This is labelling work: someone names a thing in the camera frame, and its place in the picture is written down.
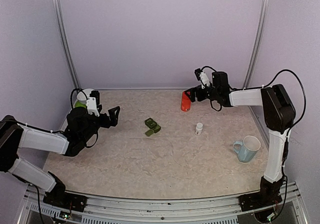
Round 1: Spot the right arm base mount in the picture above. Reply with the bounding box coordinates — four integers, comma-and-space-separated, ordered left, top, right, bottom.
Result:
238, 182, 282, 211

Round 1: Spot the left aluminium frame post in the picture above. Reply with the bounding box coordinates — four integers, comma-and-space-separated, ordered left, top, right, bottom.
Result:
52, 0, 81, 88

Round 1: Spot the green weekly pill organizer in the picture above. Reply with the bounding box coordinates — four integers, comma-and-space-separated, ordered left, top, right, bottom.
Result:
144, 118, 161, 137

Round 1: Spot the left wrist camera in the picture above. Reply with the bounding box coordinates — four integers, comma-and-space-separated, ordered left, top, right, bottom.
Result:
84, 88, 102, 117

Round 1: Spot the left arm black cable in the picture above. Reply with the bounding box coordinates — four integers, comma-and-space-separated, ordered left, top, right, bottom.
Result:
69, 87, 83, 109

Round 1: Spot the front aluminium rail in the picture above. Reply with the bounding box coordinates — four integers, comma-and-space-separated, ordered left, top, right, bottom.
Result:
17, 181, 308, 224

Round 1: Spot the red pill bottle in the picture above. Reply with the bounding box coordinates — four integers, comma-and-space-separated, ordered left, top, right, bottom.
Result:
181, 92, 191, 112

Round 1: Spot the right aluminium frame post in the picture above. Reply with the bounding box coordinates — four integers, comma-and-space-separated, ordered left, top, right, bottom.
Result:
242, 0, 270, 88

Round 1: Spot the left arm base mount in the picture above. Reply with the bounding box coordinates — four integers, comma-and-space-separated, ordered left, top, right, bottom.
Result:
43, 182, 87, 212

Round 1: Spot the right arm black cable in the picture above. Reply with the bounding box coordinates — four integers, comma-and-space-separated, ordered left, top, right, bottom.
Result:
259, 69, 307, 134

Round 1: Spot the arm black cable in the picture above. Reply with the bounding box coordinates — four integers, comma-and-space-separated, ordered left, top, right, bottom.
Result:
69, 87, 83, 109
259, 69, 307, 134

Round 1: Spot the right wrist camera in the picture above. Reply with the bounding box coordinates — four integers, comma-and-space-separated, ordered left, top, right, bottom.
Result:
194, 68, 211, 89

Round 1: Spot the light blue mug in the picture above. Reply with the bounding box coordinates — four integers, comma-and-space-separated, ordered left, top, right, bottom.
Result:
233, 135, 261, 163

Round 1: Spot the white pill bottle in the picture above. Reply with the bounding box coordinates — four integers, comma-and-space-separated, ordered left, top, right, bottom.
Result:
195, 122, 203, 135

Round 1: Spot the green plate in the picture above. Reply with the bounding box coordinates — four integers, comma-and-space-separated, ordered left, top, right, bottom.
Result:
74, 101, 87, 108

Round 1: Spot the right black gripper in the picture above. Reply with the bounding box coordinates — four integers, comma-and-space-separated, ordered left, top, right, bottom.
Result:
184, 84, 220, 102

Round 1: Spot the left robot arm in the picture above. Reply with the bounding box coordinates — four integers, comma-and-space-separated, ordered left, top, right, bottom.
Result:
0, 106, 120, 206

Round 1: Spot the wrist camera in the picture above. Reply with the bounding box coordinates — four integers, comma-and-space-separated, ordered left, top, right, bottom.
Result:
194, 68, 211, 89
84, 88, 102, 117

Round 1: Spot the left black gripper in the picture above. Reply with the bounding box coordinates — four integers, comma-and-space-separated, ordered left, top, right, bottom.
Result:
80, 106, 120, 143

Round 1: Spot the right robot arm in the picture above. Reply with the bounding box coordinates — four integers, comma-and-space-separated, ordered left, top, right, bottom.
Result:
184, 69, 296, 206

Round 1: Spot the aluminium frame post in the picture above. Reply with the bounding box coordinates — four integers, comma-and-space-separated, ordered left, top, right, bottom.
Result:
242, 0, 270, 88
52, 0, 81, 88

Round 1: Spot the white bowl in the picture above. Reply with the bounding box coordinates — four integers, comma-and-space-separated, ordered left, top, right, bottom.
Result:
76, 88, 93, 105

